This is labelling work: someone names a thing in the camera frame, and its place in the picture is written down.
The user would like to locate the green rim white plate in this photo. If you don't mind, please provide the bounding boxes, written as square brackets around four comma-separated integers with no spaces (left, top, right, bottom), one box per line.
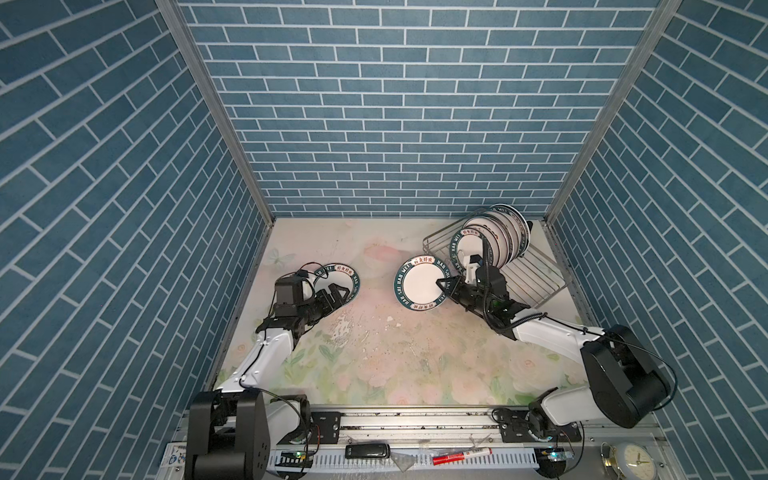
[313,263,361,303]

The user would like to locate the rearmost plate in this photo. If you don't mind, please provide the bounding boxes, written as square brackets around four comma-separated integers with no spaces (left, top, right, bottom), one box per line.
[463,213,512,267]

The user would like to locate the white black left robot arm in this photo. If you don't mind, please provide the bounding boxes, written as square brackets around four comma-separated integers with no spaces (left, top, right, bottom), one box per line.
[184,277,352,479]

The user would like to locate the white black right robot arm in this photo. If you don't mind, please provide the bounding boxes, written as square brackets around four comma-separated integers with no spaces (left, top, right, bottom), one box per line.
[435,267,678,442]

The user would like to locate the left green circuit board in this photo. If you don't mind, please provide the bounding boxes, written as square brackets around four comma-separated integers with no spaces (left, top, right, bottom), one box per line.
[275,451,314,472]

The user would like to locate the green circuit board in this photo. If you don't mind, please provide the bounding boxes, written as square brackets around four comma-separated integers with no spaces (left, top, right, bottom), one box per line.
[535,447,573,469]
[275,451,314,472]

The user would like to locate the black rectangular device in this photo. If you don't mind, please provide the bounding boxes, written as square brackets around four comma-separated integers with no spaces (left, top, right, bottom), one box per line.
[344,442,391,460]

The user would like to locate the red marker pen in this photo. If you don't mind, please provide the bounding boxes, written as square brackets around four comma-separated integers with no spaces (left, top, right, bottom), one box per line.
[432,447,493,466]

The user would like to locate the right green circuit board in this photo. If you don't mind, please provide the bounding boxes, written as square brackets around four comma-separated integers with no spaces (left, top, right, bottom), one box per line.
[535,447,573,469]

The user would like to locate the white toothpaste box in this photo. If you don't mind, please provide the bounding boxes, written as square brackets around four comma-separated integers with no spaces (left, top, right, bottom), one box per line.
[159,442,186,468]

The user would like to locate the white analog clock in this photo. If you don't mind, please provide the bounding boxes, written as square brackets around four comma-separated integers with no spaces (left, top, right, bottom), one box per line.
[600,442,658,480]

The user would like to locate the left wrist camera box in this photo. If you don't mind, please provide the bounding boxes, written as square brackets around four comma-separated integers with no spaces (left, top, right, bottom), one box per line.
[272,269,314,317]

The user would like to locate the chrome wire dish rack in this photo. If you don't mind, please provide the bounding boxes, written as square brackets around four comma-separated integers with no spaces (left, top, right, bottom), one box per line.
[423,206,567,307]

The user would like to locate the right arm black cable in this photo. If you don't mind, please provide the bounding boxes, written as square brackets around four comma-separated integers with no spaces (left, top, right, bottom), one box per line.
[479,287,679,475]

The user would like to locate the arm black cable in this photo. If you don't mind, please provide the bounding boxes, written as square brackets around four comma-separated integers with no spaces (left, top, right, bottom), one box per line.
[236,261,334,480]
[479,287,679,475]

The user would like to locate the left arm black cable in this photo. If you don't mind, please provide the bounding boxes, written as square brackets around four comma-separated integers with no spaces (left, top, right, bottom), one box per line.
[236,261,334,480]

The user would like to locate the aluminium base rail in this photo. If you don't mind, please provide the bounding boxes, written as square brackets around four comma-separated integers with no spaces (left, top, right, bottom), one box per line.
[158,402,683,479]

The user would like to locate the aluminium corner frame post left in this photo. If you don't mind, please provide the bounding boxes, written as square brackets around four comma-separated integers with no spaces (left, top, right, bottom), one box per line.
[156,0,274,229]

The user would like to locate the aluminium corner frame post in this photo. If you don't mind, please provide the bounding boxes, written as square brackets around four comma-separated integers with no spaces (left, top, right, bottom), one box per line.
[544,0,682,223]
[156,0,274,229]

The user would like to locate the aluminium corner frame post right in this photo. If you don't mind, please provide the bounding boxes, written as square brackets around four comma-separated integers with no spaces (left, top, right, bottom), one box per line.
[544,0,682,223]

